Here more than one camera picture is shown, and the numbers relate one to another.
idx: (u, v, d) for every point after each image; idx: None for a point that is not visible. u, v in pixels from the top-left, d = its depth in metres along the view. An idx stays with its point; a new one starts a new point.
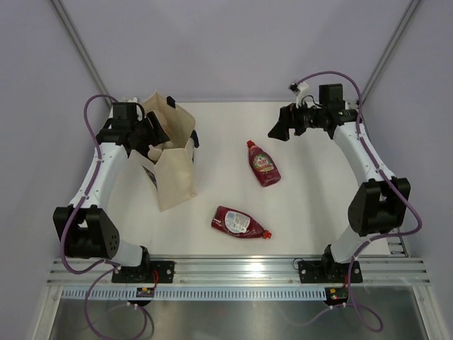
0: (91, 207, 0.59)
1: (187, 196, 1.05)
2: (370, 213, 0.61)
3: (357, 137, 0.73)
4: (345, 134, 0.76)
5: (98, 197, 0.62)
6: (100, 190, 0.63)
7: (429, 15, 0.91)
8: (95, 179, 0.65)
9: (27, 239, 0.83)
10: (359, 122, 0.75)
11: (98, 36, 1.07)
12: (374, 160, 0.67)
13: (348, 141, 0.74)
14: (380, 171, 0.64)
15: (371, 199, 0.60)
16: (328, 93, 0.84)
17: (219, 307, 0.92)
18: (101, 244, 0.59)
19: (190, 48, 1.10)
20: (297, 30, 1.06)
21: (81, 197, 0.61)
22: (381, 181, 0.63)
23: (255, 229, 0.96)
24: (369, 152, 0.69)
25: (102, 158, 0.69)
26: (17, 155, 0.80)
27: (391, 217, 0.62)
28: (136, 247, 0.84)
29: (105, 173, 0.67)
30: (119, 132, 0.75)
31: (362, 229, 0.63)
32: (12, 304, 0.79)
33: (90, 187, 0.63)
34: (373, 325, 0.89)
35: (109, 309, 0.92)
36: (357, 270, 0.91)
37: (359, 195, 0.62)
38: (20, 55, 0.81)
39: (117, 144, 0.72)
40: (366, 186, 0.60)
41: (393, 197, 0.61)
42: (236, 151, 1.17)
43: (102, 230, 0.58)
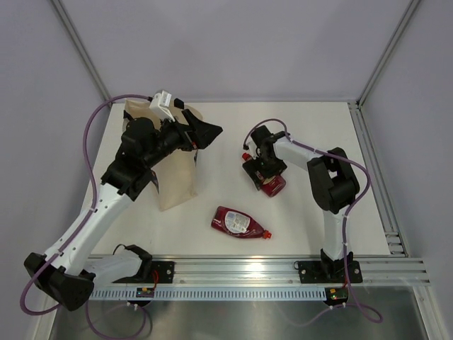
0: (59, 270, 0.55)
1: (187, 196, 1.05)
2: (328, 185, 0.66)
3: (289, 141, 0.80)
4: (280, 146, 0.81)
5: (72, 257, 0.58)
6: (76, 248, 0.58)
7: (429, 15, 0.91)
8: (80, 231, 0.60)
9: (26, 239, 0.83)
10: (287, 134, 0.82)
11: (100, 36, 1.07)
12: (308, 147, 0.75)
13: (287, 149, 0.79)
14: (316, 151, 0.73)
15: (320, 171, 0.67)
16: (255, 135, 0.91)
17: (219, 308, 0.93)
18: (61, 301, 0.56)
19: (190, 48, 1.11)
20: (297, 31, 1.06)
21: (55, 252, 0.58)
22: (323, 157, 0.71)
23: (255, 229, 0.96)
24: (302, 144, 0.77)
25: (97, 207, 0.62)
26: (16, 153, 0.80)
27: (348, 183, 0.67)
28: (133, 258, 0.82)
29: (90, 231, 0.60)
30: (127, 178, 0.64)
31: (330, 204, 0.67)
32: (12, 304, 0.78)
33: (68, 243, 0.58)
34: (372, 316, 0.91)
35: (110, 309, 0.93)
36: (357, 270, 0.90)
37: (311, 176, 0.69)
38: (20, 54, 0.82)
39: (119, 192, 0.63)
40: (310, 164, 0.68)
41: (339, 164, 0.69)
42: (236, 151, 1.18)
43: (63, 295, 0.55)
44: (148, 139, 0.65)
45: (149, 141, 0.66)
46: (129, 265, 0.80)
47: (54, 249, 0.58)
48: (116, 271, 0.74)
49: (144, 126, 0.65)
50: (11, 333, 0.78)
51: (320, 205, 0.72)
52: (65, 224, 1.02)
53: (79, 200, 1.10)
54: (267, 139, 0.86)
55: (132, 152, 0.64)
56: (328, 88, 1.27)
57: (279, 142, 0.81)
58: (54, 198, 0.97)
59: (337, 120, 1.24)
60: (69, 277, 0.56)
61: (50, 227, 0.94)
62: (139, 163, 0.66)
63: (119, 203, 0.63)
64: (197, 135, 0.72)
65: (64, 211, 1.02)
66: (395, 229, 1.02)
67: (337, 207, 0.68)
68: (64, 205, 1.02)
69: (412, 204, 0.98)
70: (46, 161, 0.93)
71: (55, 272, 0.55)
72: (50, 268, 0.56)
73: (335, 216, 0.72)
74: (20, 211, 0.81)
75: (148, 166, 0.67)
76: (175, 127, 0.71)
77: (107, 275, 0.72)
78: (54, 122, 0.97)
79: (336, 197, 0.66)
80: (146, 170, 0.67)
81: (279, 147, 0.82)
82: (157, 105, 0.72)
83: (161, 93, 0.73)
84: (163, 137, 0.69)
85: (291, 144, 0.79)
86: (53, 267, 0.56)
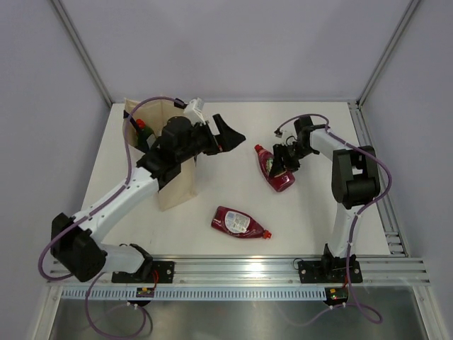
0: (84, 233, 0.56)
1: (187, 196, 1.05)
2: (347, 177, 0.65)
3: (325, 132, 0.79)
4: (315, 134, 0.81)
5: (99, 223, 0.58)
6: (105, 216, 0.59)
7: (429, 15, 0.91)
8: (110, 202, 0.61)
9: (26, 239, 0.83)
10: (326, 126, 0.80)
11: (99, 36, 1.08)
12: (340, 140, 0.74)
13: (320, 139, 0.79)
14: (346, 144, 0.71)
15: (344, 163, 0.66)
16: (299, 122, 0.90)
17: (219, 308, 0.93)
18: (78, 265, 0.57)
19: (190, 48, 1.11)
20: (297, 30, 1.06)
21: (84, 215, 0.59)
22: (350, 151, 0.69)
23: (255, 229, 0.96)
24: (335, 137, 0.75)
25: (129, 184, 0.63)
26: (16, 153, 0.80)
27: (369, 182, 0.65)
28: (137, 252, 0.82)
29: (119, 203, 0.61)
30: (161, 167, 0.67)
31: (343, 197, 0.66)
32: (12, 304, 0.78)
33: (98, 209, 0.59)
34: (371, 316, 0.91)
35: (110, 309, 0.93)
36: (357, 270, 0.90)
37: (334, 166, 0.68)
38: (19, 54, 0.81)
39: (153, 175, 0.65)
40: (335, 154, 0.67)
41: (366, 162, 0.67)
42: (236, 151, 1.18)
43: (81, 258, 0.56)
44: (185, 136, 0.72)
45: (184, 139, 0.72)
46: (133, 258, 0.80)
47: (83, 213, 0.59)
48: (115, 265, 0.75)
49: (181, 124, 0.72)
50: (11, 333, 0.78)
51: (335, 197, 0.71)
52: None
53: (78, 200, 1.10)
54: (307, 128, 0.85)
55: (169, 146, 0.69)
56: (328, 88, 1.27)
57: (316, 131, 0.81)
58: (54, 198, 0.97)
59: (337, 119, 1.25)
60: (91, 241, 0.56)
61: (49, 227, 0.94)
62: (172, 156, 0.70)
63: (150, 186, 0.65)
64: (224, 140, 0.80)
65: (64, 212, 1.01)
66: (395, 229, 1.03)
67: (350, 203, 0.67)
68: (64, 205, 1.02)
69: (411, 204, 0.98)
70: (46, 162, 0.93)
71: (81, 234, 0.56)
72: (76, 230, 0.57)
73: (345, 212, 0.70)
74: (20, 212, 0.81)
75: (179, 160, 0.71)
76: (206, 131, 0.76)
77: (112, 261, 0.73)
78: (54, 122, 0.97)
79: (352, 192, 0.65)
80: (176, 164, 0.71)
81: (314, 137, 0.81)
82: (192, 108, 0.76)
83: (196, 99, 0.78)
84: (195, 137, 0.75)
85: (325, 134, 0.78)
86: (80, 228, 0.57)
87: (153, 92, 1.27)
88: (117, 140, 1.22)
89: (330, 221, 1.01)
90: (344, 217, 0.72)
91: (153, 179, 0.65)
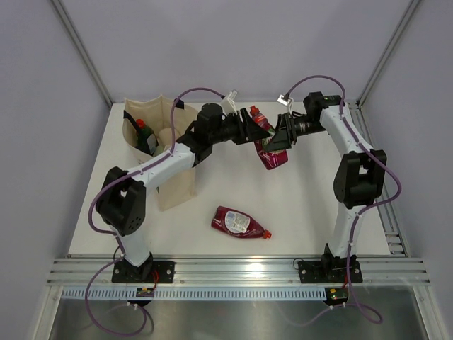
0: (138, 183, 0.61)
1: (187, 196, 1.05)
2: (352, 180, 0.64)
3: (340, 117, 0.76)
4: (328, 115, 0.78)
5: (150, 178, 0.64)
6: (154, 174, 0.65)
7: (428, 15, 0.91)
8: (158, 164, 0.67)
9: (26, 239, 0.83)
10: (342, 104, 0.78)
11: (99, 36, 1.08)
12: (354, 135, 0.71)
13: (333, 123, 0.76)
14: (359, 144, 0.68)
15: (352, 167, 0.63)
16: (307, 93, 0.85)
17: (219, 307, 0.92)
18: (124, 215, 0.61)
19: (190, 49, 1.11)
20: (297, 31, 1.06)
21: (137, 170, 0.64)
22: (361, 153, 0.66)
23: (255, 229, 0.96)
24: (351, 129, 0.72)
25: (173, 154, 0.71)
26: (16, 152, 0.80)
27: (372, 185, 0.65)
28: (145, 248, 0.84)
29: (167, 166, 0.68)
30: (195, 146, 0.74)
31: (345, 197, 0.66)
32: (13, 304, 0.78)
33: (148, 167, 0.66)
34: (371, 316, 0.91)
35: (110, 309, 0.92)
36: (357, 270, 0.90)
37: (341, 166, 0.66)
38: (20, 55, 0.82)
39: (192, 149, 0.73)
40: (345, 157, 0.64)
41: (374, 167, 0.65)
42: (237, 152, 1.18)
43: (133, 205, 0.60)
44: (216, 119, 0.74)
45: (216, 122, 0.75)
46: (141, 249, 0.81)
47: (135, 168, 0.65)
48: None
49: (214, 108, 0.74)
50: (11, 334, 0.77)
51: (336, 194, 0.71)
52: (64, 224, 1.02)
53: (79, 200, 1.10)
54: (320, 99, 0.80)
55: (202, 128, 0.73)
56: (328, 88, 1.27)
57: (330, 110, 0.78)
58: (54, 198, 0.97)
59: None
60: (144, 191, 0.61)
61: (50, 227, 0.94)
62: (203, 139, 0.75)
63: (187, 160, 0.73)
64: (247, 131, 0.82)
65: (64, 212, 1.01)
66: (395, 229, 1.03)
67: (351, 203, 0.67)
68: (64, 204, 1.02)
69: (411, 203, 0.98)
70: (46, 162, 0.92)
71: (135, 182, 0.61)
72: (130, 179, 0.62)
73: (347, 212, 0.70)
74: (21, 211, 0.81)
75: (210, 143, 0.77)
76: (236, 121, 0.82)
77: None
78: (54, 122, 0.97)
79: (354, 194, 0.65)
80: (209, 146, 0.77)
81: (326, 117, 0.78)
82: (227, 98, 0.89)
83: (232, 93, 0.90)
84: (225, 125, 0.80)
85: (339, 121, 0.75)
86: (132, 180, 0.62)
87: (153, 92, 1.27)
88: (117, 141, 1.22)
89: (330, 222, 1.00)
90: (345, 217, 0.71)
91: (192, 154, 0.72)
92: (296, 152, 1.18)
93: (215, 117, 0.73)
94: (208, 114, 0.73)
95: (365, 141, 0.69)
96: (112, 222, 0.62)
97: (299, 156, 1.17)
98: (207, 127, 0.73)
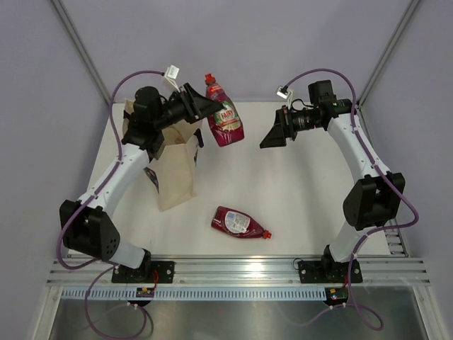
0: (96, 209, 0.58)
1: (187, 196, 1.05)
2: (366, 207, 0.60)
3: (352, 129, 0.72)
4: (338, 126, 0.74)
5: (107, 199, 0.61)
6: (110, 191, 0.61)
7: (428, 15, 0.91)
8: (109, 179, 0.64)
9: (26, 239, 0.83)
10: (354, 110, 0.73)
11: (99, 36, 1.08)
12: (368, 154, 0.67)
13: (344, 137, 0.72)
14: (375, 166, 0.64)
15: (367, 195, 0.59)
16: (317, 90, 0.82)
17: (219, 307, 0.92)
18: (96, 246, 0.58)
19: (190, 49, 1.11)
20: (297, 31, 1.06)
21: (90, 196, 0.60)
22: (376, 176, 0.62)
23: (255, 229, 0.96)
24: (364, 146, 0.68)
25: (122, 160, 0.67)
26: (17, 152, 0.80)
27: (386, 209, 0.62)
28: (139, 250, 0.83)
29: (120, 176, 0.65)
30: (144, 139, 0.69)
31: (357, 223, 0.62)
32: (13, 303, 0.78)
33: (101, 188, 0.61)
34: (372, 322, 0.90)
35: (110, 309, 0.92)
36: (357, 270, 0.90)
37: (354, 191, 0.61)
38: (20, 55, 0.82)
39: (141, 147, 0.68)
40: (359, 183, 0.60)
41: (388, 191, 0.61)
42: (238, 152, 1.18)
43: (100, 234, 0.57)
44: (155, 104, 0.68)
45: (156, 106, 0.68)
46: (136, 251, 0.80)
47: (88, 195, 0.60)
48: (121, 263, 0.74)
49: (148, 93, 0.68)
50: (11, 333, 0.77)
51: (346, 215, 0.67)
52: None
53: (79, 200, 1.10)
54: (329, 103, 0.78)
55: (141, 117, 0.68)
56: None
57: (340, 120, 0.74)
58: (54, 197, 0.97)
59: None
60: (105, 215, 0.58)
61: (49, 227, 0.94)
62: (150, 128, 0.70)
63: (140, 160, 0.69)
64: (195, 108, 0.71)
65: (63, 212, 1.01)
66: (395, 230, 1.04)
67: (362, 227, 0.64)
68: None
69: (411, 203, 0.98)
70: (45, 162, 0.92)
71: (93, 210, 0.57)
72: (87, 209, 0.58)
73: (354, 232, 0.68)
74: (21, 211, 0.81)
75: (158, 131, 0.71)
76: (181, 98, 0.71)
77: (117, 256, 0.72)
78: (54, 122, 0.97)
79: (367, 219, 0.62)
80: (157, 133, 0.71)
81: (336, 128, 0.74)
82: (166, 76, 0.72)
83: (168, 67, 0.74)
84: (169, 106, 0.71)
85: (351, 134, 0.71)
86: (89, 208, 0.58)
87: None
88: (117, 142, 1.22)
89: (331, 222, 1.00)
90: (352, 234, 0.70)
91: (142, 154, 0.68)
92: (297, 152, 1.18)
93: (151, 102, 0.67)
94: (141, 100, 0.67)
95: (380, 162, 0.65)
96: (88, 253, 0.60)
97: (299, 156, 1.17)
98: (146, 115, 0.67)
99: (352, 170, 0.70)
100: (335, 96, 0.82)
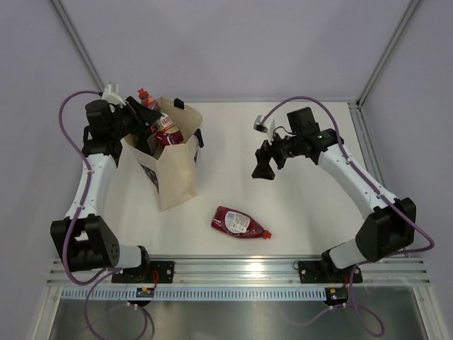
0: (90, 217, 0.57)
1: (187, 196, 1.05)
2: (382, 241, 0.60)
3: (346, 161, 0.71)
4: (331, 160, 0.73)
5: (95, 205, 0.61)
6: (95, 198, 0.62)
7: (429, 14, 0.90)
8: (89, 190, 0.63)
9: (25, 239, 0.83)
10: (341, 143, 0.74)
11: (98, 36, 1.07)
12: (371, 185, 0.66)
13: (341, 171, 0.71)
14: (381, 196, 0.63)
15: (381, 229, 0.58)
16: (298, 121, 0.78)
17: (219, 307, 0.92)
18: (103, 253, 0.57)
19: (190, 49, 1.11)
20: (298, 30, 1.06)
21: (77, 207, 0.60)
22: (386, 208, 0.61)
23: (255, 229, 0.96)
24: (366, 178, 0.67)
25: (93, 169, 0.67)
26: (16, 151, 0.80)
27: (403, 236, 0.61)
28: (135, 248, 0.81)
29: (100, 181, 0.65)
30: (105, 145, 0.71)
31: (376, 258, 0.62)
32: (13, 304, 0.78)
33: (85, 197, 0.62)
34: (374, 328, 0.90)
35: (110, 309, 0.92)
36: (356, 270, 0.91)
37: (367, 226, 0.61)
38: (19, 54, 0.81)
39: (105, 154, 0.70)
40: (371, 217, 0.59)
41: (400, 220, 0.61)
42: (238, 152, 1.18)
43: (102, 237, 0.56)
44: (107, 111, 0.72)
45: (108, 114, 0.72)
46: (134, 253, 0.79)
47: (73, 209, 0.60)
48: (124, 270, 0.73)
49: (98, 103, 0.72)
50: (11, 333, 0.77)
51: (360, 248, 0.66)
52: None
53: None
54: (314, 139, 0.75)
55: (98, 126, 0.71)
56: (329, 88, 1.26)
57: (331, 154, 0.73)
58: (54, 197, 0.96)
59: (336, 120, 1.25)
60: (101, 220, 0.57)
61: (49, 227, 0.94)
62: (107, 135, 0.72)
63: (109, 165, 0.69)
64: (143, 117, 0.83)
65: (63, 212, 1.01)
66: None
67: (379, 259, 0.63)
68: (64, 204, 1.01)
69: None
70: (45, 162, 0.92)
71: (87, 218, 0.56)
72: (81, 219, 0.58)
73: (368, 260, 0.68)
74: (20, 211, 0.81)
75: (115, 137, 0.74)
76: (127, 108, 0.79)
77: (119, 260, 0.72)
78: (53, 122, 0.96)
79: (385, 251, 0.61)
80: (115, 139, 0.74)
81: (329, 162, 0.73)
82: (108, 93, 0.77)
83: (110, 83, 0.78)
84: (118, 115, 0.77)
85: (347, 167, 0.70)
86: (81, 219, 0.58)
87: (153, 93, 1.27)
88: None
89: (331, 222, 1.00)
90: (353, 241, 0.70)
91: (110, 157, 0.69)
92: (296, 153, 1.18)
93: (104, 108, 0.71)
94: (95, 109, 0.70)
95: (383, 190, 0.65)
96: (95, 268, 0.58)
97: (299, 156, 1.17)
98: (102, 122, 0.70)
99: (354, 200, 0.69)
100: (316, 124, 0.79)
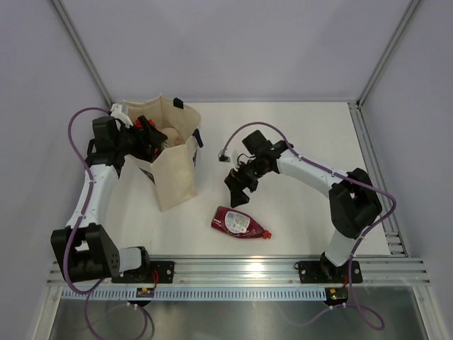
0: (90, 226, 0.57)
1: (187, 196, 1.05)
2: (351, 212, 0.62)
3: (299, 159, 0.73)
4: (286, 163, 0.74)
5: (95, 216, 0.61)
6: (96, 207, 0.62)
7: (429, 15, 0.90)
8: (90, 199, 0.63)
9: (25, 239, 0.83)
10: (291, 147, 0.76)
11: (98, 36, 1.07)
12: (324, 168, 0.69)
13: (299, 169, 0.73)
14: (335, 174, 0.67)
15: (344, 200, 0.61)
16: (250, 142, 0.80)
17: (219, 307, 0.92)
18: (102, 263, 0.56)
19: (190, 49, 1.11)
20: (298, 30, 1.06)
21: (78, 217, 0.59)
22: (342, 182, 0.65)
23: (255, 229, 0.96)
24: (318, 165, 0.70)
25: (95, 179, 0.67)
26: (16, 152, 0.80)
27: (369, 205, 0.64)
28: (134, 248, 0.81)
29: (101, 191, 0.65)
30: (107, 156, 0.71)
31: (354, 231, 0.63)
32: (12, 304, 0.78)
33: (86, 207, 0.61)
34: (374, 321, 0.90)
35: (110, 309, 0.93)
36: (357, 270, 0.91)
37: (333, 205, 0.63)
38: (19, 54, 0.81)
39: (107, 163, 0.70)
40: (332, 193, 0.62)
41: (359, 190, 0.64)
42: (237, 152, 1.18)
43: (103, 247, 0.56)
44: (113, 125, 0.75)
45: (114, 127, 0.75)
46: (134, 253, 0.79)
47: (75, 217, 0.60)
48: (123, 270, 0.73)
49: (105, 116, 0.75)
50: (10, 334, 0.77)
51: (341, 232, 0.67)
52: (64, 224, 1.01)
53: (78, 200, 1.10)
54: (267, 153, 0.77)
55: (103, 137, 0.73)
56: (329, 88, 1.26)
57: (285, 157, 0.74)
58: (54, 197, 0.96)
59: (336, 120, 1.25)
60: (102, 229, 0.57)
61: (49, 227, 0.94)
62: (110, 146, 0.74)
63: (110, 176, 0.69)
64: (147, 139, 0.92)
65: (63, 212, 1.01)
66: (395, 229, 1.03)
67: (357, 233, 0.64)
68: (64, 204, 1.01)
69: (411, 204, 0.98)
70: (45, 162, 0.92)
71: (88, 229, 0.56)
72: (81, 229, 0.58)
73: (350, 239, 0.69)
74: (20, 212, 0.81)
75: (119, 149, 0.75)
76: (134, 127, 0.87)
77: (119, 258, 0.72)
78: (53, 122, 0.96)
79: (360, 224, 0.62)
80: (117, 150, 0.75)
81: (287, 165, 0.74)
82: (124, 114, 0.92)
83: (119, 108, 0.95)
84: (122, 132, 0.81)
85: (301, 163, 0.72)
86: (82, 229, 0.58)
87: (153, 93, 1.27)
88: None
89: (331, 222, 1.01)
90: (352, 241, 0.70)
91: (112, 168, 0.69)
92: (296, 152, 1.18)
93: (111, 122, 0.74)
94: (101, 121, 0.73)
95: (336, 169, 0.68)
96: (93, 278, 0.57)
97: None
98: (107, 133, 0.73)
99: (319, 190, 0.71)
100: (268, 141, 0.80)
